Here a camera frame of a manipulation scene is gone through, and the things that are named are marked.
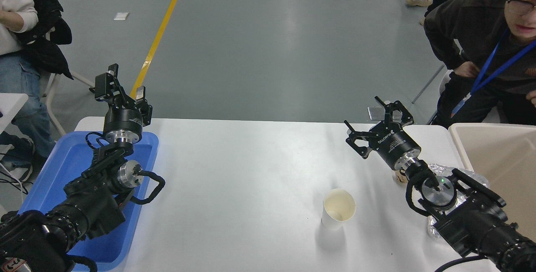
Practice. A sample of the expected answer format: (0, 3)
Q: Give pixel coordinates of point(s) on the blue plastic tray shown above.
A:
(63, 159)

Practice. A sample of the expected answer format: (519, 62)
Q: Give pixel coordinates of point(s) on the person's hand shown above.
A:
(11, 20)

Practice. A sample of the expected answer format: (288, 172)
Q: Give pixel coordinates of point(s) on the crumpled tan paper ball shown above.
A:
(398, 177)

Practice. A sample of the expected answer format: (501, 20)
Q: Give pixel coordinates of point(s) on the metal floor plate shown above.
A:
(375, 113)

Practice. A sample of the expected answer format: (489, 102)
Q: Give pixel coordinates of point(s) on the person's left hand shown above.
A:
(532, 98)

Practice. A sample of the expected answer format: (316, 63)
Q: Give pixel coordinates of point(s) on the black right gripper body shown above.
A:
(391, 144)

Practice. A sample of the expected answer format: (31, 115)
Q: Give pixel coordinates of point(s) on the seated person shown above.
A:
(16, 87)

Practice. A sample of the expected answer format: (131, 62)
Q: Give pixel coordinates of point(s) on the black eyeglasses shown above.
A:
(519, 6)

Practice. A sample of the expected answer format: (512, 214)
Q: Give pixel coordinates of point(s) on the small white table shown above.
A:
(10, 106)

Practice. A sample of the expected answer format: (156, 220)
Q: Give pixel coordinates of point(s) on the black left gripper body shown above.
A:
(123, 120)

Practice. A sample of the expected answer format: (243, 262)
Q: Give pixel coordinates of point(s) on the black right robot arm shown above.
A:
(473, 221)

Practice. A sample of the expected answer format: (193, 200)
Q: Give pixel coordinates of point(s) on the large pale bin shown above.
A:
(502, 159)

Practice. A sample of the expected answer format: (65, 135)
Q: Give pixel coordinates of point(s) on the black jacket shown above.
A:
(46, 45)

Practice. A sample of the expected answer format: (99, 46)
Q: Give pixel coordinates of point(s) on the person's right hand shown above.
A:
(467, 70)

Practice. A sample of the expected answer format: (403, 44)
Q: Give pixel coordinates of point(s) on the white paper cup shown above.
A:
(337, 209)

